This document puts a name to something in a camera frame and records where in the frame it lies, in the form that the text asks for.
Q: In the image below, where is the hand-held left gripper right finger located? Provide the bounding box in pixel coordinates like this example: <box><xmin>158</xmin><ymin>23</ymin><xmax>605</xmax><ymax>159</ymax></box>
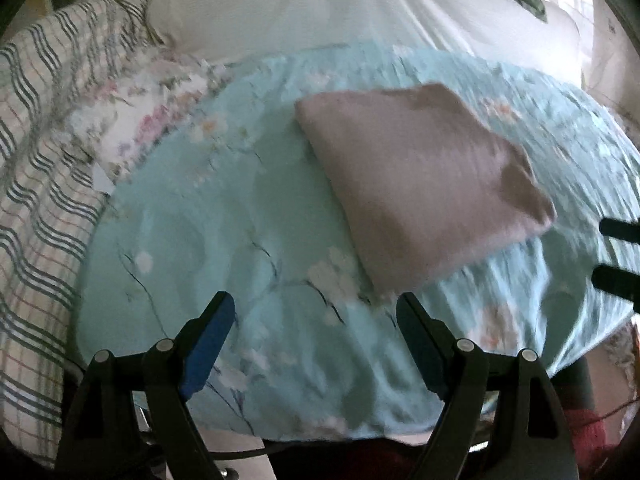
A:
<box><xmin>396</xmin><ymin>292</ymin><xmax>581</xmax><ymax>480</ymax></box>

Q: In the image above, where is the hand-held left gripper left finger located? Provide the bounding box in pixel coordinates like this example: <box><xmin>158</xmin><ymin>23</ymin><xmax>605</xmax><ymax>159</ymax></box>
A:
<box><xmin>55</xmin><ymin>291</ymin><xmax>236</xmax><ymax>480</ymax></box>

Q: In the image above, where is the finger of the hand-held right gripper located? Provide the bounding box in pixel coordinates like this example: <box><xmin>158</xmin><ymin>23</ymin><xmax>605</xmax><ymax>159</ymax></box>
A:
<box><xmin>591</xmin><ymin>265</ymin><xmax>640</xmax><ymax>311</ymax></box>
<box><xmin>599</xmin><ymin>217</ymin><xmax>640</xmax><ymax>246</ymax></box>

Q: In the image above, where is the mauve fuzzy sweater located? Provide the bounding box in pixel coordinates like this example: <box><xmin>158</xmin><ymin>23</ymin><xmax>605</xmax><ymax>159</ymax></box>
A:
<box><xmin>294</xmin><ymin>82</ymin><xmax>557</xmax><ymax>297</ymax></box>

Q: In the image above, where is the teal floral bed sheet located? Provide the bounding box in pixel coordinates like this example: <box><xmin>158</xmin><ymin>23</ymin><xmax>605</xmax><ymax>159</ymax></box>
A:
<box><xmin>70</xmin><ymin>42</ymin><xmax>640</xmax><ymax>442</ymax></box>

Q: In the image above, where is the red cloth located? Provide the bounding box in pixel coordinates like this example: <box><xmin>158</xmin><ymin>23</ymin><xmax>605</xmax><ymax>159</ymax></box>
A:
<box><xmin>562</xmin><ymin>407</ymin><xmax>623</xmax><ymax>480</ymax></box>

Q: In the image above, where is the white pillow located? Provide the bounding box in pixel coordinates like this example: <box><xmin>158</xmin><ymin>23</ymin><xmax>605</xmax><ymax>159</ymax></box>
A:
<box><xmin>542</xmin><ymin>0</ymin><xmax>597</xmax><ymax>86</ymax></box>

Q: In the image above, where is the white floral cloth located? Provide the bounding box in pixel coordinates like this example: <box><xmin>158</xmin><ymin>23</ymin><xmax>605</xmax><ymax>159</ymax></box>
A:
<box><xmin>65</xmin><ymin>52</ymin><xmax>236</xmax><ymax>196</ymax></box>

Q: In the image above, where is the plaid blanket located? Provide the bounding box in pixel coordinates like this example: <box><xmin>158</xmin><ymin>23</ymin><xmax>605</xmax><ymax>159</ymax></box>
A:
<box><xmin>0</xmin><ymin>0</ymin><xmax>166</xmax><ymax>466</ymax></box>

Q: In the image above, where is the white striped duvet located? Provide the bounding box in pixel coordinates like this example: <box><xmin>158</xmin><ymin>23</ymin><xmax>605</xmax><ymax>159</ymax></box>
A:
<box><xmin>147</xmin><ymin>0</ymin><xmax>583</xmax><ymax>68</ymax></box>

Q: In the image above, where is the black cable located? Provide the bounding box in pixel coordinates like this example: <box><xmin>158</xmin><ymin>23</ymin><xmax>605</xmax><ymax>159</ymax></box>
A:
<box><xmin>210</xmin><ymin>441</ymin><xmax>273</xmax><ymax>462</ymax></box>

